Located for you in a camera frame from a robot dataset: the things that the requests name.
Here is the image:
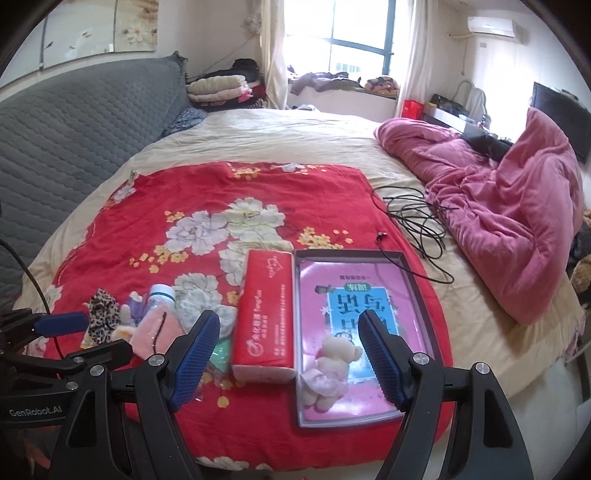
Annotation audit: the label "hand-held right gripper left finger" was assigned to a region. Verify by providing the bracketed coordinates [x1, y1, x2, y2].
[48, 310, 222, 480]

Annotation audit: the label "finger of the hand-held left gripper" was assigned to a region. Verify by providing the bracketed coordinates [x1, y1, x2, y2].
[28, 338, 134, 377]
[0, 310, 90, 354]

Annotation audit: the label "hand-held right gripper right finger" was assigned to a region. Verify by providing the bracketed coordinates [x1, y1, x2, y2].
[359, 309, 536, 480]

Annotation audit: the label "mint green soft pouch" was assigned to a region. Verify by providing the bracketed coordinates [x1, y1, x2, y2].
[205, 339, 234, 376]

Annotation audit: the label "leopard print scrunchie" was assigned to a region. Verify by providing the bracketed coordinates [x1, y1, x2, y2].
[81, 288, 123, 347]

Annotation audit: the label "cream teddy bear plush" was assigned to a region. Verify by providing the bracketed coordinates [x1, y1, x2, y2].
[300, 336, 364, 409]

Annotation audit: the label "pink soft cloth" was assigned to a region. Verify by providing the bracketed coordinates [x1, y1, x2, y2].
[131, 309, 185, 358]

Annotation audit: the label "red white carton box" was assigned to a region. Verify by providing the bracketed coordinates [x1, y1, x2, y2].
[231, 250, 297, 383]

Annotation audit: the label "pink tray with snack packets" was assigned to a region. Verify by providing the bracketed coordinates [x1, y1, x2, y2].
[294, 249, 440, 429]

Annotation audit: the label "purple white small bottle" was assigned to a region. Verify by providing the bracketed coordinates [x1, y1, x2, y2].
[117, 292, 151, 343]

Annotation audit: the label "white pill bottle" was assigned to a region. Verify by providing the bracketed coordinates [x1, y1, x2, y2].
[147, 284, 177, 319]

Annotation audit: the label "pink book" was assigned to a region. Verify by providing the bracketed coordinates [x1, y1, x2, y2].
[298, 259, 428, 423]

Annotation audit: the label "red floral blanket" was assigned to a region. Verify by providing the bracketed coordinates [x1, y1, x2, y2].
[13, 161, 455, 469]

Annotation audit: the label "grey quilted headboard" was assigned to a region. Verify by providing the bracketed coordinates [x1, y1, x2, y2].
[0, 53, 185, 301]

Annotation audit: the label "pink comforter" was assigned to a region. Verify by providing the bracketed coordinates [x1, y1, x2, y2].
[374, 107, 586, 326]

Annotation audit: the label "brown fluffy plush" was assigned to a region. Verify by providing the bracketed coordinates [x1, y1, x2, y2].
[570, 231, 591, 296]

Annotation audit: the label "bed with beige sheet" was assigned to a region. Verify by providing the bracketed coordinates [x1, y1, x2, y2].
[11, 108, 587, 462]

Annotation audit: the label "blue patterned pillow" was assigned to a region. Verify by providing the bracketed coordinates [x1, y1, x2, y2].
[161, 107, 206, 137]

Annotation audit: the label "black cloth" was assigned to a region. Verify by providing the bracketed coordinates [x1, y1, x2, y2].
[462, 124, 513, 160]

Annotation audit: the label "desk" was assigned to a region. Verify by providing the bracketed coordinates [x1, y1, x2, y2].
[425, 102, 509, 139]

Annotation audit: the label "stack of folded clothes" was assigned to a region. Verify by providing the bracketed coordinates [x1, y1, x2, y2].
[187, 74, 252, 104]

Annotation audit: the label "patterned clothes on windowsill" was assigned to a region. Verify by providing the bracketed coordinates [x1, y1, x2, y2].
[362, 76, 400, 97]

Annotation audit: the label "white garment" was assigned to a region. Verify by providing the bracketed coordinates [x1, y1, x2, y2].
[455, 80, 488, 121]

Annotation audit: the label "grey clothes on windowsill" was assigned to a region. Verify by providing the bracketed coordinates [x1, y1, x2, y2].
[288, 69, 365, 95]

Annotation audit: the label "dark clothes pile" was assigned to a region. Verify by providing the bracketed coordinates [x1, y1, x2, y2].
[231, 58, 264, 84]

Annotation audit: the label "black television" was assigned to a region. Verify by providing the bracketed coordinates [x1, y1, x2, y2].
[531, 82, 591, 163]

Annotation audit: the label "white curtain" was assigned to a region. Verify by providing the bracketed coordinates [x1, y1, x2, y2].
[394, 0, 432, 118]
[259, 0, 289, 109]

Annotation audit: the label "window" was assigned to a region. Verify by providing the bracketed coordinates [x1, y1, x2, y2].
[284, 0, 398, 77]

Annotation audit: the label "white air conditioner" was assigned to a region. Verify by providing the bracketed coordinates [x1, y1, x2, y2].
[466, 16, 527, 44]

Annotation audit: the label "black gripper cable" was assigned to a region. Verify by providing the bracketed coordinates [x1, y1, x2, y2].
[0, 239, 65, 361]

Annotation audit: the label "floral wall panel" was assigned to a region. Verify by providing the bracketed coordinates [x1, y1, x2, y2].
[34, 0, 160, 70]

